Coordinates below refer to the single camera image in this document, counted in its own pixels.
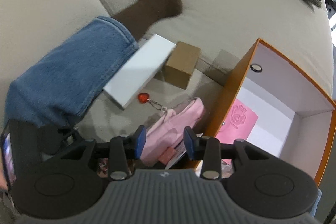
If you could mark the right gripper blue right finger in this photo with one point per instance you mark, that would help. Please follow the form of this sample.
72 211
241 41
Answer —
207 150

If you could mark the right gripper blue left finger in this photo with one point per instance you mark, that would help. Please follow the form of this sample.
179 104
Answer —
123 149

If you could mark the pink fabric pouch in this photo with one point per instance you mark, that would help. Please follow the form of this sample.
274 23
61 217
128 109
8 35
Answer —
168 130

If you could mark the red heart keychain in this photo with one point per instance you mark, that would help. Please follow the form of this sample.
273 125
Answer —
144 98

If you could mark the white box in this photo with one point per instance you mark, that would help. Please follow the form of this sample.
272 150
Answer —
134 75

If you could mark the small brown cardboard box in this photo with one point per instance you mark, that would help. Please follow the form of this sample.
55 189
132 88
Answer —
181 64

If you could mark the pink rose card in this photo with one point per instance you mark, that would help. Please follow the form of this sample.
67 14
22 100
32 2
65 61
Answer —
238 123

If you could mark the orange storage box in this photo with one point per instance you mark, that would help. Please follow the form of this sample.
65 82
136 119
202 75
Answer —
296 117

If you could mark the left blue jeans leg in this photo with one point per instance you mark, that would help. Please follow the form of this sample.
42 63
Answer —
60 88

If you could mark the beige fabric sofa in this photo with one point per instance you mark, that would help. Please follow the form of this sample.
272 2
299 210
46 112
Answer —
223 29

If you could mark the left brown sock foot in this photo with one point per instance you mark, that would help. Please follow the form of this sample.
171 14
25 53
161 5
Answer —
138 17

